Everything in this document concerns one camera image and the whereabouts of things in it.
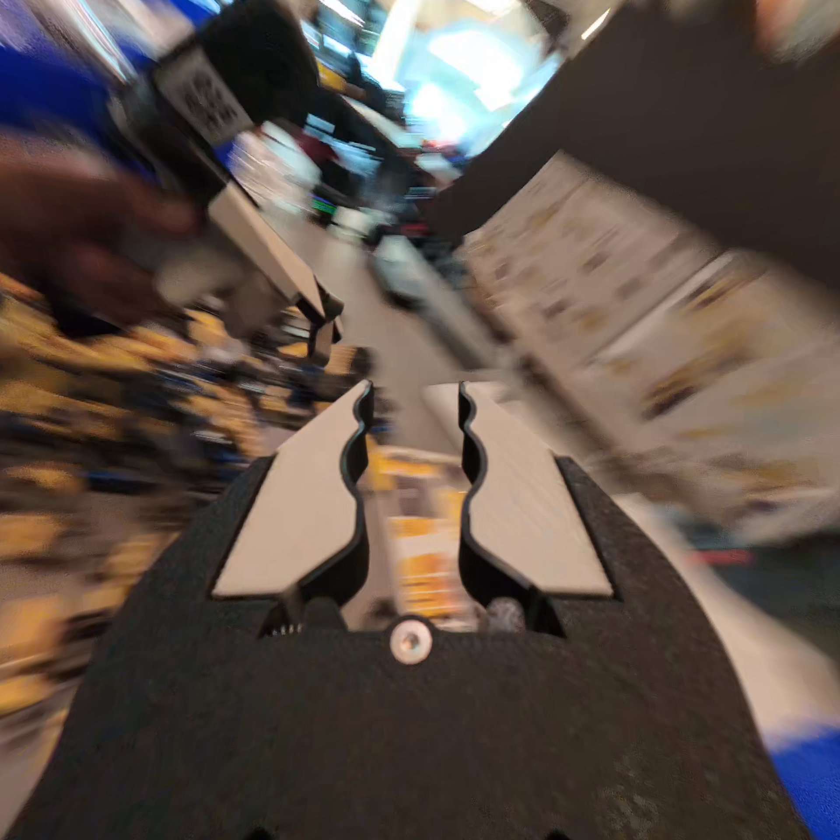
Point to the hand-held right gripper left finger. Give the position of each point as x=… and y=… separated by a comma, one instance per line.
x=295, y=518

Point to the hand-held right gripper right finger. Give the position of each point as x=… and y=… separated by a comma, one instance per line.
x=531, y=518

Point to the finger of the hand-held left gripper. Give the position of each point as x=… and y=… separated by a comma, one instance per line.
x=269, y=249

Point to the pile of building brick pieces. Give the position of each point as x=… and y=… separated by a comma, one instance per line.
x=131, y=394

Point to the instruction booklet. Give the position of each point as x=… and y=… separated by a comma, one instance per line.
x=656, y=328

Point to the person's left hand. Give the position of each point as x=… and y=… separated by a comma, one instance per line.
x=79, y=229

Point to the yellow grey sticker sheet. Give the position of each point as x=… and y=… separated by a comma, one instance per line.
x=420, y=571

